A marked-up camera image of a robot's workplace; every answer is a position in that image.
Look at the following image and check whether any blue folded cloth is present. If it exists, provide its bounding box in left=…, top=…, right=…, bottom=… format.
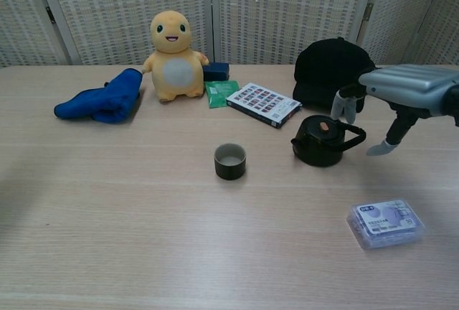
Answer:
left=54, top=67, right=143, bottom=125

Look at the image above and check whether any clear plastic box purple label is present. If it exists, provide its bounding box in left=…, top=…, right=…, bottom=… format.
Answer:
left=346, top=198, right=427, bottom=251

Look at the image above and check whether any black baseball cap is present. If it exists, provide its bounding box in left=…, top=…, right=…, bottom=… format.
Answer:
left=292, top=37, right=377, bottom=111

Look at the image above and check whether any dark blue small box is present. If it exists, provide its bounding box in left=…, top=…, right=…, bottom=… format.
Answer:
left=202, top=62, right=230, bottom=83

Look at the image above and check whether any yellow plush dinosaur toy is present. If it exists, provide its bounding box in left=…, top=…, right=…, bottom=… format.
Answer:
left=142, top=10, right=210, bottom=103

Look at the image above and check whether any white woven folding screen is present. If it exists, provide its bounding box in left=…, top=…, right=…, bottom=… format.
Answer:
left=0, top=0, right=459, bottom=68

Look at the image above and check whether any green foil packet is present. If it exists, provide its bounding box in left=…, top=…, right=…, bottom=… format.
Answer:
left=204, top=80, right=241, bottom=110

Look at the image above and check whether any dark ceramic cup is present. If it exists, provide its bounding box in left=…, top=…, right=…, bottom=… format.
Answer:
left=214, top=143, right=247, bottom=182

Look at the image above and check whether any black teapot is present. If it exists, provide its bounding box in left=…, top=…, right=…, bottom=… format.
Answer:
left=290, top=115, right=367, bottom=168

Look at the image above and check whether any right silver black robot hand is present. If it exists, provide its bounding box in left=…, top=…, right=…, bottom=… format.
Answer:
left=329, top=64, right=459, bottom=156

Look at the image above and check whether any flat box with coloured print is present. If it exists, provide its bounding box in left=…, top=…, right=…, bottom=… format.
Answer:
left=225, top=81, right=303, bottom=130

